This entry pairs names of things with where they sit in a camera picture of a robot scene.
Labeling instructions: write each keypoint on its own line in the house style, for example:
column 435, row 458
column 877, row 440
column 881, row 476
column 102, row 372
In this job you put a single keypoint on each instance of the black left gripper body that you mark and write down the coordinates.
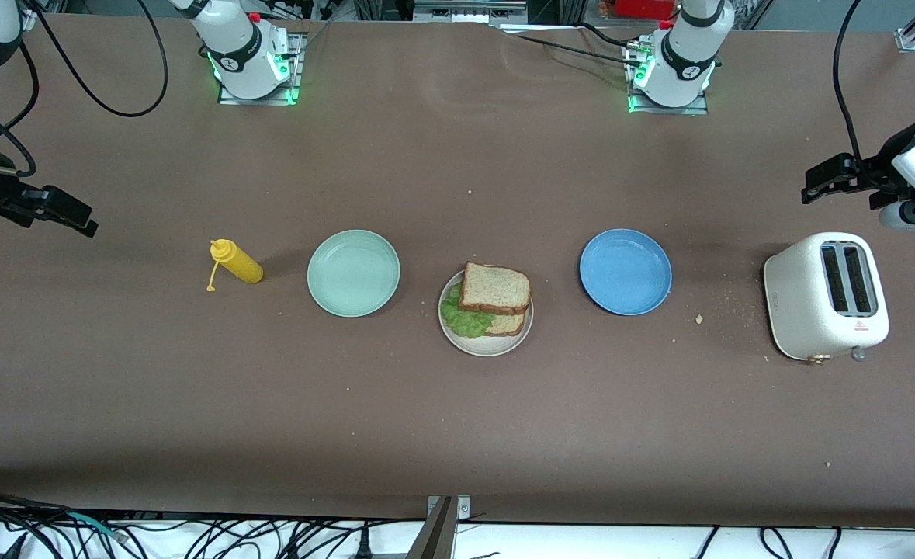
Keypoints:
column 874, row 172

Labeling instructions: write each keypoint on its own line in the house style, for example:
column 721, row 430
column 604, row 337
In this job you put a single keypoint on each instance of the yellow squeeze bottle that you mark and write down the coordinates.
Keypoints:
column 241, row 264

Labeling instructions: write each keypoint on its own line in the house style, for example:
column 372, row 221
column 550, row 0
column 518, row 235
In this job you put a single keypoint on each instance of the bread slice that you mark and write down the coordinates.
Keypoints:
column 496, row 287
column 510, row 324

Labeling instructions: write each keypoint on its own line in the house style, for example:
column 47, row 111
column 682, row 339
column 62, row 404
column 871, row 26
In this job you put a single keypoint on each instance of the green lettuce leaf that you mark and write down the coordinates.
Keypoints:
column 465, row 318

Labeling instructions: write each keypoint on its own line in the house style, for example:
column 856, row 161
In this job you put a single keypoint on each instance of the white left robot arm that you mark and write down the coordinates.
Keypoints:
column 686, row 54

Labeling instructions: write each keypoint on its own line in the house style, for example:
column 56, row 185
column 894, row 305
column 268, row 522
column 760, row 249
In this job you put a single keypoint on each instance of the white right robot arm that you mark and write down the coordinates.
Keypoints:
column 232, row 46

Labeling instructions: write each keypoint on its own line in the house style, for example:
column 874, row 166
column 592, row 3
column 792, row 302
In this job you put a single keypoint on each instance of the blue round plate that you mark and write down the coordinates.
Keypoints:
column 625, row 272

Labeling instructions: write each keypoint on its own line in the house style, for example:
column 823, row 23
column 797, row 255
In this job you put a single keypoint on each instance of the mint green round plate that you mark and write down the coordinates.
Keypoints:
column 353, row 273

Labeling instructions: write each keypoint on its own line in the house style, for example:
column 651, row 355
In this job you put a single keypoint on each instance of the beige round plate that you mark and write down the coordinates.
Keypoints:
column 488, row 348

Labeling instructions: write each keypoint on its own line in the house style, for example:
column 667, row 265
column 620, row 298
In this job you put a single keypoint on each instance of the white toaster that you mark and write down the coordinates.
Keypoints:
column 802, row 310

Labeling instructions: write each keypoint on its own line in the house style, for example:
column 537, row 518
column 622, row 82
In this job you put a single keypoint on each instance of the red box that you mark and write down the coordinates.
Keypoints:
column 643, row 8

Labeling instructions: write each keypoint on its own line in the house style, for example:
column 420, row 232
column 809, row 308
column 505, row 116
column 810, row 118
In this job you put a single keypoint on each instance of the grey electronic device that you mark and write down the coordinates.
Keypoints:
column 469, row 9

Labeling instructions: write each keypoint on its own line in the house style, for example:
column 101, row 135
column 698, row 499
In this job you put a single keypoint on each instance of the aluminium post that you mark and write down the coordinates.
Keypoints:
column 434, row 536

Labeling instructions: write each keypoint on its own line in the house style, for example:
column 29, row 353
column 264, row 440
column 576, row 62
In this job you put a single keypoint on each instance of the small metal bracket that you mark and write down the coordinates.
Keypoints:
column 463, row 508

